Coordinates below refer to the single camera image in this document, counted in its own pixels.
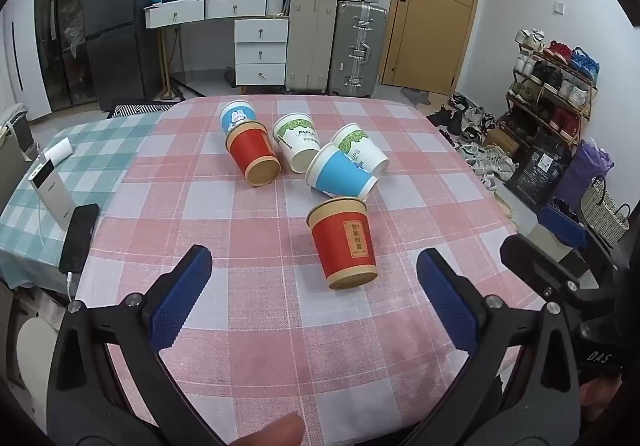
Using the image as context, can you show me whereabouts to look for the pile of sneakers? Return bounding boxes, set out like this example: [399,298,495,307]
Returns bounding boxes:
[425,93,519,190]

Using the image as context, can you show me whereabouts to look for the wooden door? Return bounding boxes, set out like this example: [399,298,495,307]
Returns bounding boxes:
[381,0,487,96]

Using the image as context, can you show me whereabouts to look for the person's left hand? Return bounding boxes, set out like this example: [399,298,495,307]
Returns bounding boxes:
[231,413,306,446]

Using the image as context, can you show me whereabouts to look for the black refrigerator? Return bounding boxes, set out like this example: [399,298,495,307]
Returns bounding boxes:
[82,0,173,111]

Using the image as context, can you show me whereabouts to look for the white vanity desk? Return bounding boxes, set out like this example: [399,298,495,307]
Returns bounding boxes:
[144,0,290,101]

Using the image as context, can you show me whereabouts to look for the glass door cabinet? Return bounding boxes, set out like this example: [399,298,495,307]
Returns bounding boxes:
[34,0,98,114]

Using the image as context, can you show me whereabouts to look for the cardboard box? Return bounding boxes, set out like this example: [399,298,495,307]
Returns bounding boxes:
[482,127,521,157]

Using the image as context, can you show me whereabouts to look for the blue and white paper cup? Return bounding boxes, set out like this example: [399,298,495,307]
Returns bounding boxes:
[305,142,379,199]

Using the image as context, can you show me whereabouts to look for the pink checked tablecloth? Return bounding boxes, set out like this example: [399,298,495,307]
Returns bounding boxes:
[74,94,520,446]

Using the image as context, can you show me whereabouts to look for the red paper cup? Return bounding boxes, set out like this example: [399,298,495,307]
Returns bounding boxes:
[306,196,378,291]
[225,121,282,187]

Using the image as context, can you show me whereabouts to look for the black smartphone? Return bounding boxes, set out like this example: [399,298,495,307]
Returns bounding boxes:
[59,204,101,274]

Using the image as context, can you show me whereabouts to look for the small white box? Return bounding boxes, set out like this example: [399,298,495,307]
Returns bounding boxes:
[39,137,72,167]

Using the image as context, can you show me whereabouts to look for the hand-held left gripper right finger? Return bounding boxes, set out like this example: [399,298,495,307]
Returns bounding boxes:
[400,247,583,446]

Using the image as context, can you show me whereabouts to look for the woven basket bag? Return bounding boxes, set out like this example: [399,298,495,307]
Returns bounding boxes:
[580,176,632,249]

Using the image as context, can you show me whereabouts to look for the rows of assorted shoes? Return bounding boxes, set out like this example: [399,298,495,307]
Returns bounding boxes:
[507,29,600,139]

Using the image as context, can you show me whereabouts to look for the blue rabbit print paper cup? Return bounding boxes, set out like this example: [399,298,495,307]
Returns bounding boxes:
[220,100,258,137]

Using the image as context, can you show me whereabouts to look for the wooden shoe rack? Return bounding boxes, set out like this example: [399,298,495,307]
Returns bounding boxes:
[505,28,601,150]

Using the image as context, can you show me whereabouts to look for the striped rug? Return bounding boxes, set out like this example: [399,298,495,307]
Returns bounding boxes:
[107,100,179,121]

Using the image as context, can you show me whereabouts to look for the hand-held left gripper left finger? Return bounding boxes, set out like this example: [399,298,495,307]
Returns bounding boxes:
[47,245,236,446]

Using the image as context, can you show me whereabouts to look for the purple bag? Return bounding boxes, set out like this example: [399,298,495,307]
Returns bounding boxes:
[552,138,615,213]

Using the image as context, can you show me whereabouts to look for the white drawer unit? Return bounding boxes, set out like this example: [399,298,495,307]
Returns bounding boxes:
[234,18,289,87]

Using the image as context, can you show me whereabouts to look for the grey floor cloth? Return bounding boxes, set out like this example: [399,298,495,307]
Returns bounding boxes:
[400,88,432,107]

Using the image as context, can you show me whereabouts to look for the white green-leaf paper cup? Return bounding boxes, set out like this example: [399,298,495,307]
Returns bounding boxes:
[272,113,321,175]
[332,123,390,175]

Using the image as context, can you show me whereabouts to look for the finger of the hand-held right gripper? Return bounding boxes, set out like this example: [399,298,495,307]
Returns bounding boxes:
[499,234,621,314]
[537,203,621,271]

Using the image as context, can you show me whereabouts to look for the silver suitcase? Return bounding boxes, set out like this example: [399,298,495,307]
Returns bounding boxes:
[328,0,389,99]

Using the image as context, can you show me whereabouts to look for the beige suitcase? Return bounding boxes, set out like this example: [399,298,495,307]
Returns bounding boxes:
[285,0,338,94]

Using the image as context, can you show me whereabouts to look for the white power bank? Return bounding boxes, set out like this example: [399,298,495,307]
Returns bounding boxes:
[27,157,77,230]

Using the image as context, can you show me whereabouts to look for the green checked tablecloth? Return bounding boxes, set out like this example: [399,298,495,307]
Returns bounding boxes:
[0,112,166,291]

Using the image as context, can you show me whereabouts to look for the black printed sack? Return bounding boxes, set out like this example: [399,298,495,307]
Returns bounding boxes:
[504,131,574,205]

